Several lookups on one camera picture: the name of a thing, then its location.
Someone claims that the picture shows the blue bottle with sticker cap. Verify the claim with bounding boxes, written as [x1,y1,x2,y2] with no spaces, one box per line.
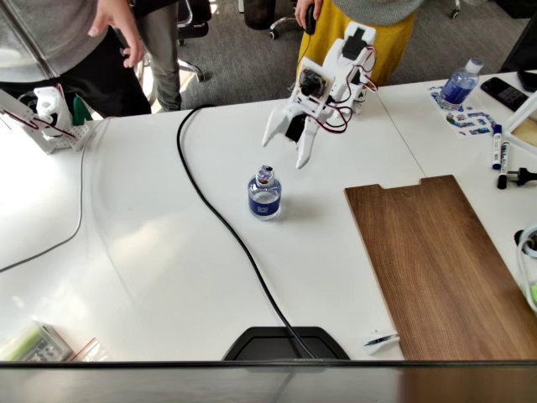
[247,164,283,222]

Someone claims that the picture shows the blue bottle with white cap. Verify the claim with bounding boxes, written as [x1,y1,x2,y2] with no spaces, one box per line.
[437,57,485,111]

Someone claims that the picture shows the yellow trousers person's hand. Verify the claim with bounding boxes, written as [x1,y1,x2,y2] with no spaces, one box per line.
[295,0,324,29]

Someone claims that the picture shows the grey hoodie person's hand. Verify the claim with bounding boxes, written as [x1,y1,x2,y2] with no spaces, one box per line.
[87,0,146,69]

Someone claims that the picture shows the chrome office chair base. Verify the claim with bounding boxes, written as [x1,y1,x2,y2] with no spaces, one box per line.
[268,14,299,41]

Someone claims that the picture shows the black waste bin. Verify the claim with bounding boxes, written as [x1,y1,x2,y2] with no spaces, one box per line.
[242,0,278,30]

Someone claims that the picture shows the person in yellow trousers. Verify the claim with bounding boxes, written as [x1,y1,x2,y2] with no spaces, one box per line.
[298,0,425,87]

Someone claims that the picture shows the person in grey trousers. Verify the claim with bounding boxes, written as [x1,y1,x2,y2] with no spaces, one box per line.
[133,0,184,113]

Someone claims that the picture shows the colourful sticker sheet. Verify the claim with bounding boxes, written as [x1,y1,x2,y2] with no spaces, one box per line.
[427,83,498,139]

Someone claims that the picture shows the brown wooden board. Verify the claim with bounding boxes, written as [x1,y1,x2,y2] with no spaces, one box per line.
[344,174,537,361]

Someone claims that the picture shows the blue marker pen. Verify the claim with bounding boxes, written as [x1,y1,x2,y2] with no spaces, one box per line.
[491,123,503,170]

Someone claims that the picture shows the black marker pen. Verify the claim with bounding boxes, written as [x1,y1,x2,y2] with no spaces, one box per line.
[497,141,511,190]

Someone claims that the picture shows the green clamp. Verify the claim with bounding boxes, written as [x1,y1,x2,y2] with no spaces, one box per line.
[72,96,91,126]

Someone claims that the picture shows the black phone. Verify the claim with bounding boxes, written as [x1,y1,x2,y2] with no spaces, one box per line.
[480,76,529,113]

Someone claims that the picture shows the black monitor stand base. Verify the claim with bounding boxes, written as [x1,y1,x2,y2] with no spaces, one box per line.
[222,326,352,362]

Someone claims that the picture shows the small white clip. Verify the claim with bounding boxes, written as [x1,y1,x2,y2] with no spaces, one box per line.
[362,329,399,357]

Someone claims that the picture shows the black power plug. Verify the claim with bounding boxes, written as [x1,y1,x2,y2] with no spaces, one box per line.
[506,166,537,186]

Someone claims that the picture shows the black rounded object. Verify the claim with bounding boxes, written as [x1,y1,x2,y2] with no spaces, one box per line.
[516,70,537,93]

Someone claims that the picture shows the black screen edge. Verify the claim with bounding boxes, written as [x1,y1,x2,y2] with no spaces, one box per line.
[498,12,537,75]

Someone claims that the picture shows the person in grey hoodie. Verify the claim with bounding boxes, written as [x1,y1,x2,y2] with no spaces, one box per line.
[0,0,152,118]

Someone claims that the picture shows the black computer monitor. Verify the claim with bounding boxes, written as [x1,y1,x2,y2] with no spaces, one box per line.
[0,359,537,403]

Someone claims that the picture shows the clear zip bag red stripe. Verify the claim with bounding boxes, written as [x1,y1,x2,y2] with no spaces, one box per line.
[69,337,114,363]

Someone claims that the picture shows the clear plastic box green contents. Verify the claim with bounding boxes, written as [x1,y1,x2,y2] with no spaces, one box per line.
[0,321,75,363]

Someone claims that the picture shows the gripper camera on white plate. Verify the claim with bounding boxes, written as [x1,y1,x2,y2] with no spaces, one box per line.
[296,58,336,106]

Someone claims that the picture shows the thick black cable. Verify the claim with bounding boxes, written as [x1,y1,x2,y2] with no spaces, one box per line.
[176,103,315,361]

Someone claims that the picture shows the thin grey cable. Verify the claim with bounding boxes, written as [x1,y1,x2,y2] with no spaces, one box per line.
[0,121,91,274]

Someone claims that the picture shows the white wooden frame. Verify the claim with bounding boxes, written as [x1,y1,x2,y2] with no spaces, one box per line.
[503,90,537,148]

